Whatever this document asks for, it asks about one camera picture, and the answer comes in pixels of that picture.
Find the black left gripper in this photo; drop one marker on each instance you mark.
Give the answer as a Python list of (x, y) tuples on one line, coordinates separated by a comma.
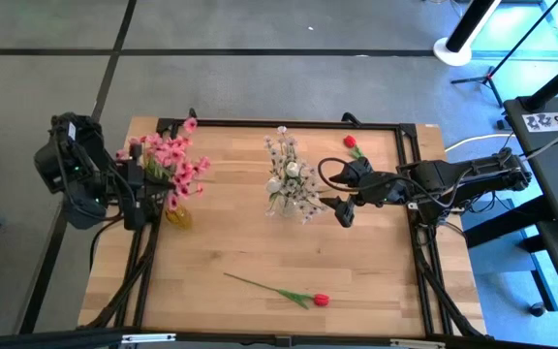
[(134, 203)]

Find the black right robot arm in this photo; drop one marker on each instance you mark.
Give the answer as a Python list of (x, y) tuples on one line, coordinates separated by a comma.
[(453, 179)]

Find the white paper label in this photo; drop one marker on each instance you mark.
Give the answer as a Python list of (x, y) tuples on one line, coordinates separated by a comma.
[(545, 122)]

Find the amber glass vase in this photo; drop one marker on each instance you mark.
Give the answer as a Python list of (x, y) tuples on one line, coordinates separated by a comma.
[(180, 219)]

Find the clear glass vase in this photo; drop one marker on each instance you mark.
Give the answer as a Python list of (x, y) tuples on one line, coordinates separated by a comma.
[(288, 208)]

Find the black white pole round base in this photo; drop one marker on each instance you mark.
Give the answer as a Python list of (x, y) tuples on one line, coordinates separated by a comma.
[(468, 24)]

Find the black tripod stand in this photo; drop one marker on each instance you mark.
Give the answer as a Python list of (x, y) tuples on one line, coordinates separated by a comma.
[(489, 75)]

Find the white blossom flower bunch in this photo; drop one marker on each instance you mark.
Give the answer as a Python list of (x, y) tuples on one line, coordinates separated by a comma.
[(309, 211), (282, 130)]

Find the pink blossom flower bunch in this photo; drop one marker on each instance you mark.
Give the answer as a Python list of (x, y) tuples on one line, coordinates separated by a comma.
[(163, 155), (182, 177)]

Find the red tulip with green leaf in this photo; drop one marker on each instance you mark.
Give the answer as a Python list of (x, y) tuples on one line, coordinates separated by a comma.
[(321, 300), (350, 141)]

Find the black workstation desk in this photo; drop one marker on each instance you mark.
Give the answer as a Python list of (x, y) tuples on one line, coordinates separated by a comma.
[(550, 184)]

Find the black caster wheel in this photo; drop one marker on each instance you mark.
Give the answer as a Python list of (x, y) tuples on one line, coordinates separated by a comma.
[(538, 309)]

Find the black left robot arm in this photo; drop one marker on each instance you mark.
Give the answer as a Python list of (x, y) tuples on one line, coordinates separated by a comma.
[(78, 169)]

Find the black table-level camera box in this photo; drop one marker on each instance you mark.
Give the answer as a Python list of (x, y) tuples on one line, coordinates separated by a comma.
[(283, 341)]

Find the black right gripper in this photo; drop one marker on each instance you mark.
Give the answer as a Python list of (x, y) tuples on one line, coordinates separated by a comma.
[(381, 189)]

